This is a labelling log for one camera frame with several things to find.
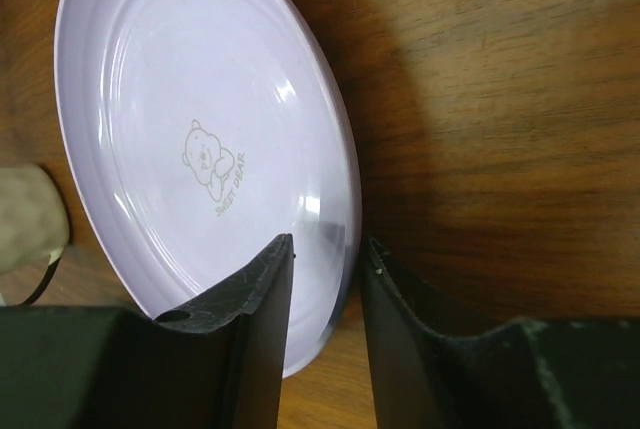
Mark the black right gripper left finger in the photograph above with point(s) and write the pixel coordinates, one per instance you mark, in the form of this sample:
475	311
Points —
236	333

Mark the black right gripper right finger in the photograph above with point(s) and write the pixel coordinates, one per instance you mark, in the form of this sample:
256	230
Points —
435	362

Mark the lavender round plate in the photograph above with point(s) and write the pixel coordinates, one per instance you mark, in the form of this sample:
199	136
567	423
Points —
197	131

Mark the cream mug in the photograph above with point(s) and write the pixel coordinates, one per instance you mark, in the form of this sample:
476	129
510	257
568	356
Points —
34	223

